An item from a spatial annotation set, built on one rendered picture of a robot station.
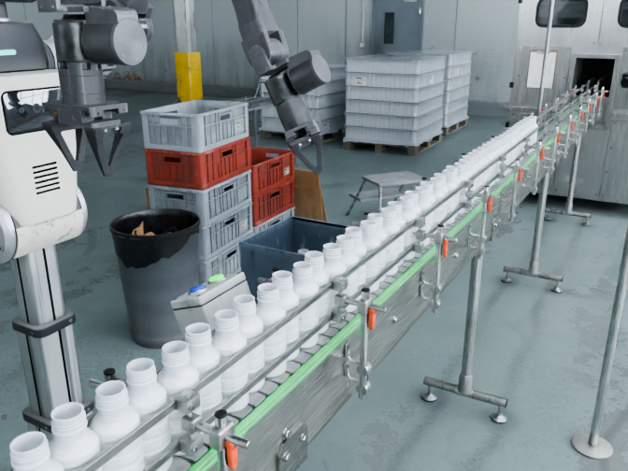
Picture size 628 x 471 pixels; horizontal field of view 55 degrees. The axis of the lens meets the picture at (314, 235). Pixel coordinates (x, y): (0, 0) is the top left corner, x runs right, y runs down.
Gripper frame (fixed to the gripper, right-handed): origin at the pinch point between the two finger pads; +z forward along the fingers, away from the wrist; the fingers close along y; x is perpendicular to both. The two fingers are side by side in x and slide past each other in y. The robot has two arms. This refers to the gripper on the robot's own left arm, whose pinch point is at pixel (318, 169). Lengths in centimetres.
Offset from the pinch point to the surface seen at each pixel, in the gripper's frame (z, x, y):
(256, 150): -27, 35, 364
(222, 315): 14.4, 23.3, -27.6
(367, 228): 16.8, -5.2, 13.6
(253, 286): 27, 33, 66
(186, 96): -198, 154, 991
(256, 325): 18.8, 19.7, -24.5
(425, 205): 21, -24, 43
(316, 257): 15.2, 7.1, -5.8
